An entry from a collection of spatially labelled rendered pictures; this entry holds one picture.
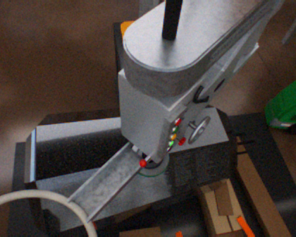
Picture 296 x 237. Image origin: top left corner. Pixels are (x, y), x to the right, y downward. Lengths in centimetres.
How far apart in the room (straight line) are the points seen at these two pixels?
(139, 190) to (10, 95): 186
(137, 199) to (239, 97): 178
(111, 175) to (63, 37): 247
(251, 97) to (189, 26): 227
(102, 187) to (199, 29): 73
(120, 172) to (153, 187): 43
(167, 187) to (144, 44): 104
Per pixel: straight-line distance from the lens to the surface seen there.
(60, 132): 158
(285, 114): 265
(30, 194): 113
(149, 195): 156
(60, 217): 158
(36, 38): 345
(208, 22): 80
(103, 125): 155
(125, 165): 117
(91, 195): 113
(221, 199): 211
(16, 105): 285
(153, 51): 68
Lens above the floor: 216
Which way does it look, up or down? 58 degrees down
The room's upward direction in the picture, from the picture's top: 6 degrees clockwise
